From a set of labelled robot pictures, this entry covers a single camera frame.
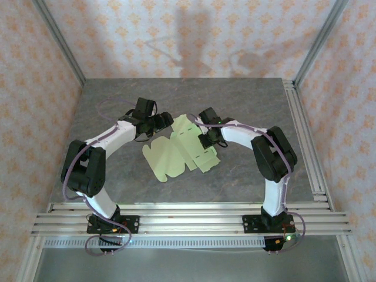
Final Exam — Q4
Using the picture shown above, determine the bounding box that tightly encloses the light green paper box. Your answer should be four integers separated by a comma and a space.
142, 114, 221, 183

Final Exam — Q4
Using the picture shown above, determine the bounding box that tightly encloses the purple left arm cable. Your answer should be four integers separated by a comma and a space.
63, 98, 139, 257

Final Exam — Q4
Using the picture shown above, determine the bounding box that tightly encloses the aluminium mounting rail beam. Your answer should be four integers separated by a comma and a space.
31, 202, 353, 237

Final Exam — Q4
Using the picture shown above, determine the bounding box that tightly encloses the aluminium side rail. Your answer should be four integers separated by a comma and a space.
282, 79, 335, 212

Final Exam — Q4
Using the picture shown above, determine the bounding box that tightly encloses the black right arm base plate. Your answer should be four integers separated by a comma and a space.
241, 214, 296, 235

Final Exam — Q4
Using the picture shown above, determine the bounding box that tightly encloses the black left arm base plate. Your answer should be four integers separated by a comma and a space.
86, 215, 140, 235

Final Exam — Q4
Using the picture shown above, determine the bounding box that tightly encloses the slotted grey cable duct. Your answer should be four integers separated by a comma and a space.
43, 237, 267, 249

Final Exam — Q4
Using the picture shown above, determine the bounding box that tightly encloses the aluminium frame post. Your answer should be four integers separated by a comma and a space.
32, 0, 86, 86
293, 0, 350, 86

